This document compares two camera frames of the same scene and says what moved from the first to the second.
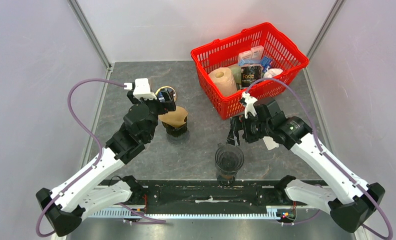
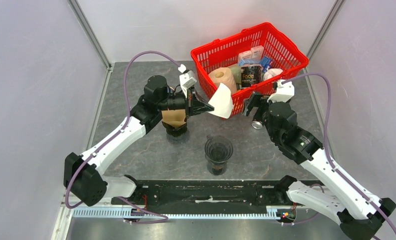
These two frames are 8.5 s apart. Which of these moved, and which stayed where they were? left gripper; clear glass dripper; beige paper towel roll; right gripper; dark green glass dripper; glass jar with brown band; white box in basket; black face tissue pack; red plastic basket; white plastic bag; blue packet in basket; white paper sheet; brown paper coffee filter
Moved: clear glass dripper; right gripper; left gripper; glass jar with brown band; white paper sheet
Stayed: white plastic bag; brown paper coffee filter; beige paper towel roll; white box in basket; dark green glass dripper; black face tissue pack; blue packet in basket; red plastic basket
